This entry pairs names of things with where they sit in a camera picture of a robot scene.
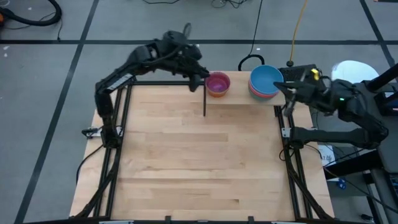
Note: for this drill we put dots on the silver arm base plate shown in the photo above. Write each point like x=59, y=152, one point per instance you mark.
x=93, y=133
x=286, y=132

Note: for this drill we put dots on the purple plastic bowl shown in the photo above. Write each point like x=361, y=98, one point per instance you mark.
x=217, y=84

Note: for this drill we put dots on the black aluminium table frame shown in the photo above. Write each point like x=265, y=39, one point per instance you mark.
x=168, y=82

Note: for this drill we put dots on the white paper sheet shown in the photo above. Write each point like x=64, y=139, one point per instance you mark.
x=326, y=158

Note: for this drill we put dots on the red plastic bowl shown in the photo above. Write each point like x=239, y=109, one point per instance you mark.
x=259, y=96

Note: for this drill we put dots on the blue plastic bowl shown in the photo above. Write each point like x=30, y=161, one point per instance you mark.
x=264, y=79

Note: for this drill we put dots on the wooden shelf with black legs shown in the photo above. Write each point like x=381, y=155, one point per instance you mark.
x=239, y=93

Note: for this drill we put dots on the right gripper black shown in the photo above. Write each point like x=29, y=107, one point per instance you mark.
x=314, y=91

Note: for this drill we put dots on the yellow tag on gripper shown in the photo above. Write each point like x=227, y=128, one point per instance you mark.
x=315, y=74

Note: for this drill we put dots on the grey equipment cart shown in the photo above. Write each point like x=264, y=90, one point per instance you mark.
x=392, y=155

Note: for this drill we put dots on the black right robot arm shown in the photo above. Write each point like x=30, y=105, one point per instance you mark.
x=329, y=137

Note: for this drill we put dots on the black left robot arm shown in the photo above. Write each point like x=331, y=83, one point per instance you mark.
x=115, y=85

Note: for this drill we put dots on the orange plastic bowl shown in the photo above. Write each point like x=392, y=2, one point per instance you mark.
x=217, y=95

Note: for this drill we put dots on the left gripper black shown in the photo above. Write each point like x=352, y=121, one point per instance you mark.
x=189, y=70

